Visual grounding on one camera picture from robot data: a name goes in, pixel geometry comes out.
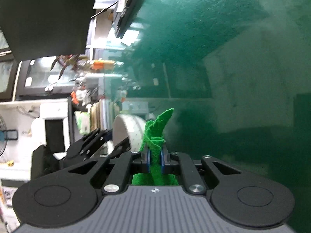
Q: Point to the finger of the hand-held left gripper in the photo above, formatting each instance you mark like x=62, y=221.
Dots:
x=102, y=138
x=121, y=148

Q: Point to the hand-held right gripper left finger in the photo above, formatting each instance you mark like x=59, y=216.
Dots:
x=147, y=161

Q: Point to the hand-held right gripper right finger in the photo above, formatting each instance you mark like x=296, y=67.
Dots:
x=162, y=162

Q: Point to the white bowl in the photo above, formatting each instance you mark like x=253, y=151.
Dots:
x=132, y=128

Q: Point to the green cloth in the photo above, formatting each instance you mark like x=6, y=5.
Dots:
x=158, y=128

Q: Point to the stack of books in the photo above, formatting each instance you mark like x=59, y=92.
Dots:
x=102, y=115

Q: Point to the green tissue pack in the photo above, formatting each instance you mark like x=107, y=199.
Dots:
x=82, y=122

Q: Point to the white appliance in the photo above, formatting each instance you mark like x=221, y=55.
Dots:
x=55, y=116

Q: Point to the orange plastic tool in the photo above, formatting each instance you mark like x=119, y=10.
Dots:
x=74, y=97

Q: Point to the electric fan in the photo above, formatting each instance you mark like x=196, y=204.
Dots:
x=6, y=136

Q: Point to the grey desk organizer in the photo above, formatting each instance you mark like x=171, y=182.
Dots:
x=102, y=82

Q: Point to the small orange container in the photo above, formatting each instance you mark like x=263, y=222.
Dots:
x=102, y=65

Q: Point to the potted plant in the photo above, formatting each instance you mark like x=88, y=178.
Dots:
x=69, y=63

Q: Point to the black framed window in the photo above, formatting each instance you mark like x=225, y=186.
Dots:
x=41, y=77

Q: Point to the black curved monitor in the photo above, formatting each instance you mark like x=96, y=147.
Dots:
x=43, y=12

